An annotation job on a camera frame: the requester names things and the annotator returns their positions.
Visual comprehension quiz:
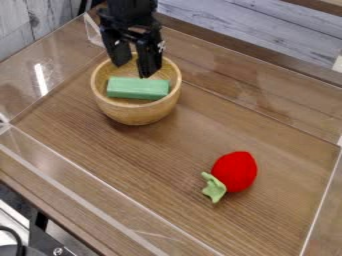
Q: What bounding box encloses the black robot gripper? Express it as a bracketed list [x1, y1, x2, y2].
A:
[96, 0, 162, 78]

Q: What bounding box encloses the red plush strawberry toy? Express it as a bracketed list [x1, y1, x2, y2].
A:
[200, 151, 257, 204]

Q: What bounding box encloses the green rectangular block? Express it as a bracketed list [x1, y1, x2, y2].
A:
[106, 77, 169, 100]

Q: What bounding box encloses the wooden bowl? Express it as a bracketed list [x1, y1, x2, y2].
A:
[89, 54, 181, 126]

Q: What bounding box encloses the clear acrylic tray wall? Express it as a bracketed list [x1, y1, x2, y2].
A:
[0, 120, 222, 256]

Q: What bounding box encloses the black cable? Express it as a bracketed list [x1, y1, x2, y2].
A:
[0, 226, 26, 256]

